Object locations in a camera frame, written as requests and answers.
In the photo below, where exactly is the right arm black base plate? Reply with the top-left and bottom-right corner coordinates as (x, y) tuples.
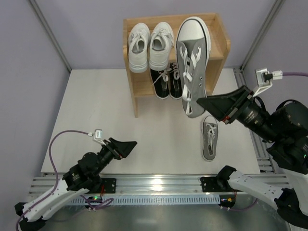
(200, 176), (225, 193)

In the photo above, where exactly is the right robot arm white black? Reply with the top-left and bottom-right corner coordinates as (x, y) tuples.
(197, 86), (308, 229)

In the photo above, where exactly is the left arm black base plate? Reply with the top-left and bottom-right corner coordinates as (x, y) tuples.
(95, 178), (116, 194)

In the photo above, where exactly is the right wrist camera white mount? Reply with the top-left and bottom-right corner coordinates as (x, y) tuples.
(253, 68), (282, 97)

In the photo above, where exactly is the black canvas sneaker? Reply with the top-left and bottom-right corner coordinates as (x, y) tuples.
(169, 63), (182, 100)
(150, 69), (169, 100)

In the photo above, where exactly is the left aluminium frame post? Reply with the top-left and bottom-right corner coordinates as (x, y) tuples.
(27, 0), (72, 73)

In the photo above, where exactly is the wooden two-tier shoe shelf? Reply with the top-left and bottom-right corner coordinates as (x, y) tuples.
(123, 13), (231, 117)

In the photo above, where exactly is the grey canvas sneaker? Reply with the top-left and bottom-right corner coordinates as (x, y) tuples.
(201, 115), (218, 161)
(175, 16), (211, 118)

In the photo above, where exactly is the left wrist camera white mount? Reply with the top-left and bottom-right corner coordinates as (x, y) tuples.
(87, 129), (105, 145)

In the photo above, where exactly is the perforated cable duct strip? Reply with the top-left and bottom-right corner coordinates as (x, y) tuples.
(68, 194), (220, 206)

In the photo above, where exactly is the aluminium frame post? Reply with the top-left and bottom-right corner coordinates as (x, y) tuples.
(240, 0), (285, 71)
(27, 0), (72, 73)

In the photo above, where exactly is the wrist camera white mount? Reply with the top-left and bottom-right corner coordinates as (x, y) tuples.
(253, 68), (282, 97)
(87, 129), (105, 145)

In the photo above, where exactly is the white sneaker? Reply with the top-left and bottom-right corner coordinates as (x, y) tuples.
(128, 23), (150, 74)
(149, 22), (174, 71)

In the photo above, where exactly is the right aluminium frame post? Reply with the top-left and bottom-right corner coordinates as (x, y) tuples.
(240, 0), (285, 71)

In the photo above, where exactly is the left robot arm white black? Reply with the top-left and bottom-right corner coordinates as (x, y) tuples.
(15, 138), (137, 231)

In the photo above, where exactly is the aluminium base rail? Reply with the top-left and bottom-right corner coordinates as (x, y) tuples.
(29, 173), (291, 196)

